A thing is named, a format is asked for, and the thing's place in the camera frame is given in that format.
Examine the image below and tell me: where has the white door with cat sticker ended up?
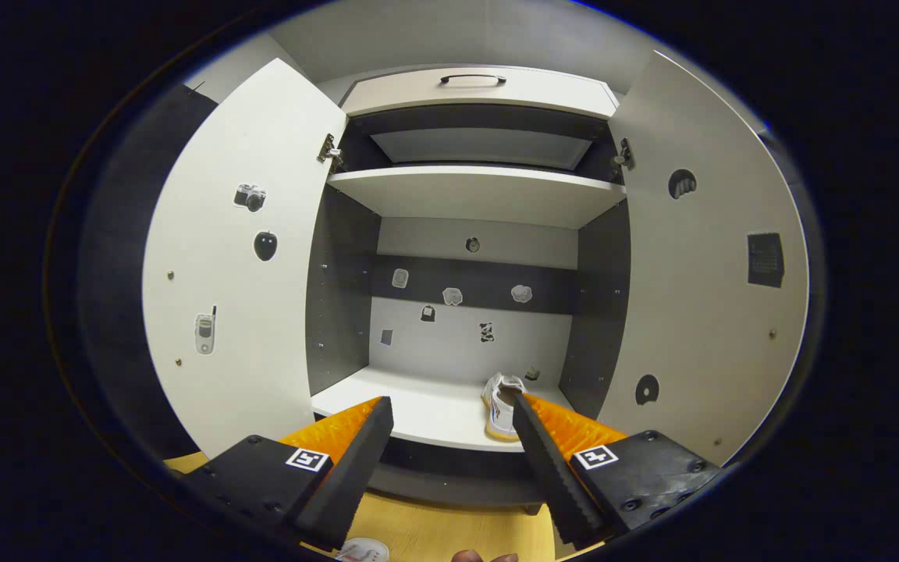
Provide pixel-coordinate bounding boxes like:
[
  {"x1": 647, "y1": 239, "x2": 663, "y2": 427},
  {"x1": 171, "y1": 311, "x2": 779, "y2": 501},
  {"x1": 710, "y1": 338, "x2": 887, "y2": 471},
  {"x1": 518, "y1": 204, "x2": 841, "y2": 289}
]
[{"x1": 598, "y1": 51, "x2": 811, "y2": 468}]

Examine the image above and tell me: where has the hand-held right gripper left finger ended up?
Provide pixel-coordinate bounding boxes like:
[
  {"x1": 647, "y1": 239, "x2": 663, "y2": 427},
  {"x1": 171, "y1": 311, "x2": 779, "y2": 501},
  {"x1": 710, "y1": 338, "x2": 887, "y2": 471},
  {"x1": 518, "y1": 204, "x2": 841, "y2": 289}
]
[{"x1": 184, "y1": 396, "x2": 394, "y2": 551}]

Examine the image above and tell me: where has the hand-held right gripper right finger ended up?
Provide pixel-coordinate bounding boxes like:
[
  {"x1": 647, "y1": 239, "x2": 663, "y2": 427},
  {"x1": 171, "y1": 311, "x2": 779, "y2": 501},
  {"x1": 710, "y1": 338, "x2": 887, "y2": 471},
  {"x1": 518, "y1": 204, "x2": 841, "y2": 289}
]
[{"x1": 512, "y1": 393, "x2": 731, "y2": 547}]

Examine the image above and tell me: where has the white door with phone sticker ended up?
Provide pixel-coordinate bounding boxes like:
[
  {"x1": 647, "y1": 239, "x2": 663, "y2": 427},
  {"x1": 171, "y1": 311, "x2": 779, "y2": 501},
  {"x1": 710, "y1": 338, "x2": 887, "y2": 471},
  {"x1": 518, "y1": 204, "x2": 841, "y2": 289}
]
[{"x1": 143, "y1": 59, "x2": 349, "y2": 461}]

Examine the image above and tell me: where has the white cabinet drawer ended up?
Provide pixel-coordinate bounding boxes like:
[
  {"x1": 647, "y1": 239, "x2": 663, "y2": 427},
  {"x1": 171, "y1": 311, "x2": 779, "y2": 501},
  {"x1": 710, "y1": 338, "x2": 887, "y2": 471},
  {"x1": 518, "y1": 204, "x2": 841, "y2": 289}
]
[{"x1": 340, "y1": 66, "x2": 620, "y2": 120}]

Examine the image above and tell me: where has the white shoe cabinet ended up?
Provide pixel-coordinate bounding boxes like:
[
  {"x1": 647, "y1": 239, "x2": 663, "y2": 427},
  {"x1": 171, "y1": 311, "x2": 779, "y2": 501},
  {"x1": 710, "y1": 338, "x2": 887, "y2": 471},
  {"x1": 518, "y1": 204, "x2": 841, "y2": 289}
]
[{"x1": 305, "y1": 65, "x2": 634, "y2": 508}]

